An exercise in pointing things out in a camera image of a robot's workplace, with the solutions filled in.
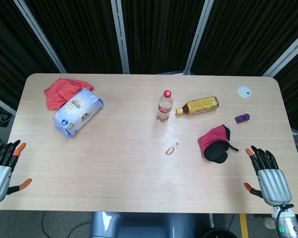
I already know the blue tissue pack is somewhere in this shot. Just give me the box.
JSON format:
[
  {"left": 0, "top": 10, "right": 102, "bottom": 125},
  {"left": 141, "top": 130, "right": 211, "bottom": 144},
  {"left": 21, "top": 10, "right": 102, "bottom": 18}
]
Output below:
[{"left": 52, "top": 87, "right": 105, "bottom": 140}]

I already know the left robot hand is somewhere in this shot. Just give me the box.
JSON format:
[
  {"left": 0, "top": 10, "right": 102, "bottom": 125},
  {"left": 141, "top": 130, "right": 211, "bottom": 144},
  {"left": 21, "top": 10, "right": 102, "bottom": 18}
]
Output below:
[{"left": 0, "top": 140, "right": 33, "bottom": 205}]

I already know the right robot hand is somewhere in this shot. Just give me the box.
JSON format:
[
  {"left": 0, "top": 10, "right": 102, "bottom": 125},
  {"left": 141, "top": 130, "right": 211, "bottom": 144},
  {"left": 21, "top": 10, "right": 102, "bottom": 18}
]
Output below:
[{"left": 243, "top": 145, "right": 293, "bottom": 206}]

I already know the clear bottle red cap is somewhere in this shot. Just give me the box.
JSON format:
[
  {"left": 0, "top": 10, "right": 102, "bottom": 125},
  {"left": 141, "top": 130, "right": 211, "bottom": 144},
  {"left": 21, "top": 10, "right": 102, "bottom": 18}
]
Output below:
[{"left": 155, "top": 89, "right": 175, "bottom": 123}]

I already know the purple toy block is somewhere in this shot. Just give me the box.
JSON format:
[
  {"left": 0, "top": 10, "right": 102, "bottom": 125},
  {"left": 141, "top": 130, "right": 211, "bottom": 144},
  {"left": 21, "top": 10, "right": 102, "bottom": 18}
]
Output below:
[{"left": 235, "top": 113, "right": 251, "bottom": 124}]

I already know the pink and black cloth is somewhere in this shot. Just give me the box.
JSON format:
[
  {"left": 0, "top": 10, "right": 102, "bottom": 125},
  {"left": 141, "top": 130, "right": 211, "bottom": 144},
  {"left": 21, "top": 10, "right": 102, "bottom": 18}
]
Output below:
[{"left": 197, "top": 124, "right": 239, "bottom": 164}]

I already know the white round cable grommet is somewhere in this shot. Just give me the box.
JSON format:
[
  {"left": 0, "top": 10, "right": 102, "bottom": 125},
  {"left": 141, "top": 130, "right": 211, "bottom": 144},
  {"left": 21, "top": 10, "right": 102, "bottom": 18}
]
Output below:
[{"left": 237, "top": 85, "right": 253, "bottom": 98}]

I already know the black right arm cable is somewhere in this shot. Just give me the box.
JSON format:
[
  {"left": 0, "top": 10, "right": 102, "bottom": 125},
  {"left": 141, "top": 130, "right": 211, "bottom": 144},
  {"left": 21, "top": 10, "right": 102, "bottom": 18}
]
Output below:
[{"left": 275, "top": 203, "right": 294, "bottom": 229}]

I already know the yellow tea bottle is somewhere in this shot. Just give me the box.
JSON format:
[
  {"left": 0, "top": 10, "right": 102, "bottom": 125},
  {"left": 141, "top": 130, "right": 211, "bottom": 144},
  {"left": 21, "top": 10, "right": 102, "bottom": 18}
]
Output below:
[{"left": 176, "top": 96, "right": 220, "bottom": 116}]

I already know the red cloth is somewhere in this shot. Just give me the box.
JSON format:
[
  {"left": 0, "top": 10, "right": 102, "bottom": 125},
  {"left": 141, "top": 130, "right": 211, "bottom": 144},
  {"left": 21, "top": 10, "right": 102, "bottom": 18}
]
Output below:
[{"left": 44, "top": 78, "right": 95, "bottom": 111}]

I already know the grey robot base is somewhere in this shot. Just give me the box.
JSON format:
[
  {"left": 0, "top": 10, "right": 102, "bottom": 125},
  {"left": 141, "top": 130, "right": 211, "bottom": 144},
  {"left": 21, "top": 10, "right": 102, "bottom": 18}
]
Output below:
[{"left": 89, "top": 211, "right": 197, "bottom": 238}]

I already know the white partition frame post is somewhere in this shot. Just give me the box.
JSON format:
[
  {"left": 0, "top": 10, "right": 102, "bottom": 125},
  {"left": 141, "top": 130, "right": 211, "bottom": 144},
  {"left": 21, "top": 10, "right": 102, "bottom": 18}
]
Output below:
[
  {"left": 183, "top": 0, "right": 215, "bottom": 75},
  {"left": 261, "top": 34, "right": 298, "bottom": 77},
  {"left": 111, "top": 0, "right": 130, "bottom": 74},
  {"left": 14, "top": 0, "right": 68, "bottom": 74}
]

